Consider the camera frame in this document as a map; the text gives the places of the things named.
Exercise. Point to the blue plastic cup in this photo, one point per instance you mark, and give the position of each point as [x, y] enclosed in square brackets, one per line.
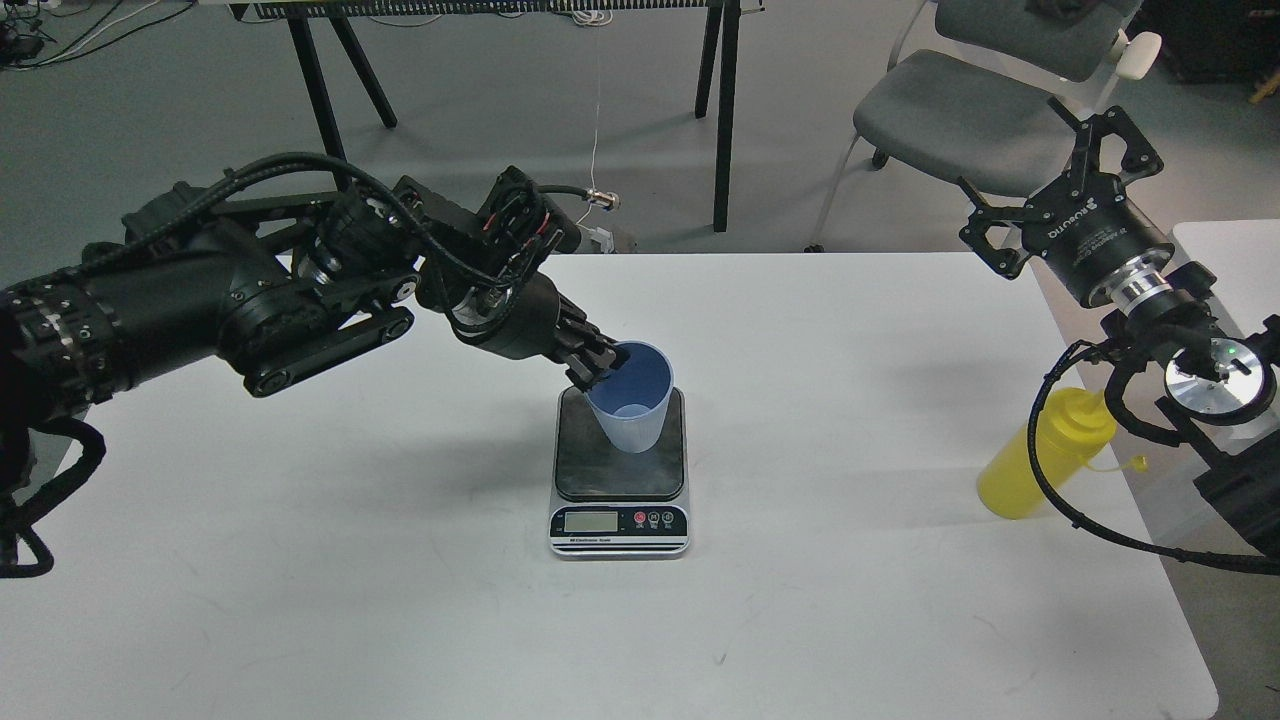
[631, 403]

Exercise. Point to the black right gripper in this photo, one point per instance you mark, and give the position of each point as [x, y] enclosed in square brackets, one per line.
[1100, 245]

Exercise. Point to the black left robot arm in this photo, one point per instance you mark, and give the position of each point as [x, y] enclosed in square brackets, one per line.
[283, 269]

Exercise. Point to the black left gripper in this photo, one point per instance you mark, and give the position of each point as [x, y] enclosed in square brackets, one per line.
[535, 319]

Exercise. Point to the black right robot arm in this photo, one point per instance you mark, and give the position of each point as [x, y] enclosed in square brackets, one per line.
[1166, 370]

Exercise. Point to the yellow squeeze bottle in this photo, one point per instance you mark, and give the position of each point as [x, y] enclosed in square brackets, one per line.
[1073, 427]

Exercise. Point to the white power adapter on floor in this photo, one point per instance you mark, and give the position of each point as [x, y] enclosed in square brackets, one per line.
[611, 241]

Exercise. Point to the black-legged background table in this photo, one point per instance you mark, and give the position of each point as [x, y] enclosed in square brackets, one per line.
[495, 66]

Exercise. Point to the white side table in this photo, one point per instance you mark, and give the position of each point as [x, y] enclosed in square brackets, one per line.
[1244, 256]

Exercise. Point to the digital kitchen scale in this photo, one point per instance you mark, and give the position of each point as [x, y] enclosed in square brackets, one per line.
[606, 504]

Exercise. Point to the grey office chair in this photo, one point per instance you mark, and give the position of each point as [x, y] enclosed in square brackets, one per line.
[952, 118]

